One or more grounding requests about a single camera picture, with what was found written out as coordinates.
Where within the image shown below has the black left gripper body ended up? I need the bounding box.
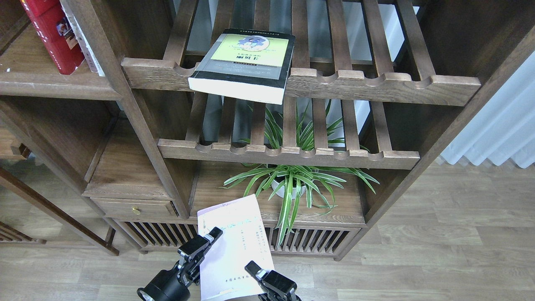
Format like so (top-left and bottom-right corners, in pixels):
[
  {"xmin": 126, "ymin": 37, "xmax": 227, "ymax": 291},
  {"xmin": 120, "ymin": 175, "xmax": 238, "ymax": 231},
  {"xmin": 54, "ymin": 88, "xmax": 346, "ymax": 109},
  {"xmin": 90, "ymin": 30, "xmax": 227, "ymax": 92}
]
[{"xmin": 137, "ymin": 261, "xmax": 199, "ymax": 301}]

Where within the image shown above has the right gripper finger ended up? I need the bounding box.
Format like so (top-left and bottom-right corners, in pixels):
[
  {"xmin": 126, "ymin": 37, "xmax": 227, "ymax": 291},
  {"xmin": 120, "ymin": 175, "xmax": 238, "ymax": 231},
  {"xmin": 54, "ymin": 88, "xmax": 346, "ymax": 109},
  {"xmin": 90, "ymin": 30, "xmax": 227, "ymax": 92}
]
[{"xmin": 245, "ymin": 261, "xmax": 268, "ymax": 283}]

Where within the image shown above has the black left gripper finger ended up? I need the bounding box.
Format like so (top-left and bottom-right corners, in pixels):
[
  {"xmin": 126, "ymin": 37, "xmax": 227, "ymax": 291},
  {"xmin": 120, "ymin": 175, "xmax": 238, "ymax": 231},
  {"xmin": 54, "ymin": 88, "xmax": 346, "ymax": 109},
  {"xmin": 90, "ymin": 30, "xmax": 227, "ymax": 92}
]
[{"xmin": 178, "ymin": 227, "xmax": 223, "ymax": 272}]

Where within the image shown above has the dark wooden furniture at left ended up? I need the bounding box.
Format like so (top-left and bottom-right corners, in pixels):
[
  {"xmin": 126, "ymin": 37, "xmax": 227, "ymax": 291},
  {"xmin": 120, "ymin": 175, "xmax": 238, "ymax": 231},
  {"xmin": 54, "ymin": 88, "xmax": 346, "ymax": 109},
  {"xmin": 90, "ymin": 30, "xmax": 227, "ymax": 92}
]
[{"xmin": 0, "ymin": 125, "xmax": 120, "ymax": 256}]

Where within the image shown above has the red book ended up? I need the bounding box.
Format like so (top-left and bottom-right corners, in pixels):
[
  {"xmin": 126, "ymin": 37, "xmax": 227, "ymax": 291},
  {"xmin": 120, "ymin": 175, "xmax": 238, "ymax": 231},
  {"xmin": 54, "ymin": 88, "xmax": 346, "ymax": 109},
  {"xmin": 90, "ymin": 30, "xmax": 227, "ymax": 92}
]
[{"xmin": 21, "ymin": 0, "xmax": 85, "ymax": 75}]

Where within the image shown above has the green spider plant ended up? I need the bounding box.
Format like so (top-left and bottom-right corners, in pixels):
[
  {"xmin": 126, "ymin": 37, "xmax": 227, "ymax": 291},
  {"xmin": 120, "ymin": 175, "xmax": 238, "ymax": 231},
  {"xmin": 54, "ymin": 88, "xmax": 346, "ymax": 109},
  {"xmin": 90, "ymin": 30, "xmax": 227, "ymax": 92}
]
[{"xmin": 222, "ymin": 109, "xmax": 380, "ymax": 246}]

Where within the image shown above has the white plant pot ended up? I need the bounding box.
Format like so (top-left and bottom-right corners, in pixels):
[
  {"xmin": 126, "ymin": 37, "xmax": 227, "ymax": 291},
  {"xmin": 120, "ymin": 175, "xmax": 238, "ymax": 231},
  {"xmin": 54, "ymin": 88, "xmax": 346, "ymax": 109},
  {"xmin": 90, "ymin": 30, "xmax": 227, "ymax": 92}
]
[{"xmin": 272, "ymin": 176, "xmax": 307, "ymax": 199}]

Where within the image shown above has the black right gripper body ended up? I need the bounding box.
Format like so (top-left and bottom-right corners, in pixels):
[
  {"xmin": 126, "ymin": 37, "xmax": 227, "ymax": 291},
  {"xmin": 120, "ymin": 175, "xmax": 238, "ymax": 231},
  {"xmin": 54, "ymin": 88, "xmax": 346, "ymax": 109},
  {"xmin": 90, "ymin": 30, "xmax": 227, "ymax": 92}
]
[{"xmin": 258, "ymin": 271, "xmax": 301, "ymax": 301}]

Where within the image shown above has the brass drawer knob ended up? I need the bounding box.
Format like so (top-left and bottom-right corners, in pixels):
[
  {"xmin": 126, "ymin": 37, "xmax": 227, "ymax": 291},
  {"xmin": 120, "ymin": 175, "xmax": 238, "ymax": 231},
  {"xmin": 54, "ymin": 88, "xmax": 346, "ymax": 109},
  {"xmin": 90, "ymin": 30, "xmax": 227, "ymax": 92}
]
[{"xmin": 132, "ymin": 206, "xmax": 141, "ymax": 215}]

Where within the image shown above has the white book in shelf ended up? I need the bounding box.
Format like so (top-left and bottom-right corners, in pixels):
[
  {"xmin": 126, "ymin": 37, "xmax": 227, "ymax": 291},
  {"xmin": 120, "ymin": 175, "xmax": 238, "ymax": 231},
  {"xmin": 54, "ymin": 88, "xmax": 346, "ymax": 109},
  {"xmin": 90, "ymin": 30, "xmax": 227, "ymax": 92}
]
[{"xmin": 60, "ymin": 0, "xmax": 105, "ymax": 77}]

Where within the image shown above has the green and black book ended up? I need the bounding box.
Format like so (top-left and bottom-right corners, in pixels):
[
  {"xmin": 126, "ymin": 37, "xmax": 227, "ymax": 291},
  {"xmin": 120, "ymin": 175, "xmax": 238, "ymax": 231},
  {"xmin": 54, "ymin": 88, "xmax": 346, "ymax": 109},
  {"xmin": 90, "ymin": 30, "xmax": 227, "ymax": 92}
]
[{"xmin": 189, "ymin": 28, "xmax": 296, "ymax": 105}]

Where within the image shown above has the dark wooden bookshelf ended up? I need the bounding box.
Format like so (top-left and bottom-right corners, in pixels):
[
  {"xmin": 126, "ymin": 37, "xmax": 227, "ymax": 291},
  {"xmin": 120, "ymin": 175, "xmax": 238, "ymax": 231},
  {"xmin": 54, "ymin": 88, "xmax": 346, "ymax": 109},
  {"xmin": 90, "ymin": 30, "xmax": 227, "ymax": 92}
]
[{"xmin": 1, "ymin": 0, "xmax": 534, "ymax": 260}]

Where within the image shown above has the white curtain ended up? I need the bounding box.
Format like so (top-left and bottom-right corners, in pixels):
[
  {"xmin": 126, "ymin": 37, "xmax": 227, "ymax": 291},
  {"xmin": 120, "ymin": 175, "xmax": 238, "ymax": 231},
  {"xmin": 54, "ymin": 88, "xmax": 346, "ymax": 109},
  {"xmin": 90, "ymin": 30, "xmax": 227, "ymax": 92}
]
[{"xmin": 441, "ymin": 54, "xmax": 535, "ymax": 169}]

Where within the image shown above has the white and purple book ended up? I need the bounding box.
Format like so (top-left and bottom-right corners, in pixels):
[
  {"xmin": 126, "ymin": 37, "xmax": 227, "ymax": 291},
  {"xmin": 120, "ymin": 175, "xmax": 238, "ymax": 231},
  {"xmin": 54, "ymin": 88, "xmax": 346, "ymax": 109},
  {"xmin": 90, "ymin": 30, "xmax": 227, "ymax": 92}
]
[{"xmin": 197, "ymin": 194, "xmax": 275, "ymax": 301}]

